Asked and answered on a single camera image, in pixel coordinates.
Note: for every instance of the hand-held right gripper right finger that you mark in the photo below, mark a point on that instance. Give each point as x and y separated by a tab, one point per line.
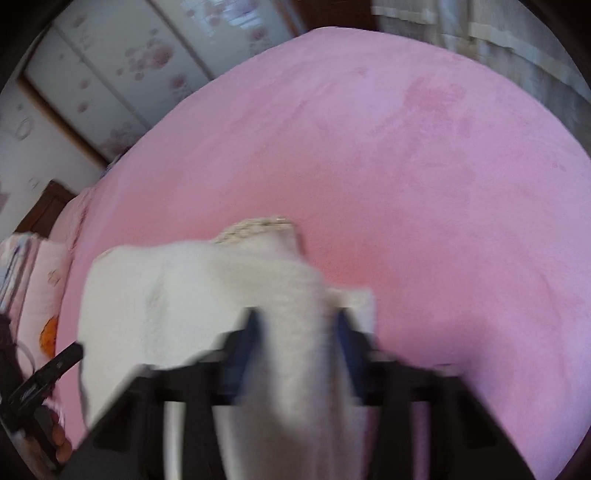
346	355

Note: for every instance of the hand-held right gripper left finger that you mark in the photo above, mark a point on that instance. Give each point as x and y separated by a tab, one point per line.
247	348

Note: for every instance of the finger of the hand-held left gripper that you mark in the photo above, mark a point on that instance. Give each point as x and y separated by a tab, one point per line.
62	361

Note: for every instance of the white fuzzy cardigan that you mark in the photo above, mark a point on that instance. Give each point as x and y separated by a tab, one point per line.
194	304

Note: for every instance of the person's left hand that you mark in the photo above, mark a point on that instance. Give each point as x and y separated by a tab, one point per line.
62	438

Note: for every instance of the pink flower pillow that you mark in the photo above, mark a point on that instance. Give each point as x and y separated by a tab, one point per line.
44	295

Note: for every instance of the folded blue white blanket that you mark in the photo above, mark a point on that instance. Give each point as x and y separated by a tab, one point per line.
11	267

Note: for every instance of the dark wooden headboard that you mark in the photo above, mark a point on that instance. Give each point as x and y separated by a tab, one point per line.
46	207

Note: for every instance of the pink bed blanket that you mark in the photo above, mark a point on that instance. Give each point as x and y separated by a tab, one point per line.
415	194

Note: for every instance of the floral sliding door wardrobe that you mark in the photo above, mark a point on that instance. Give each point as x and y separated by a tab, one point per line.
124	64

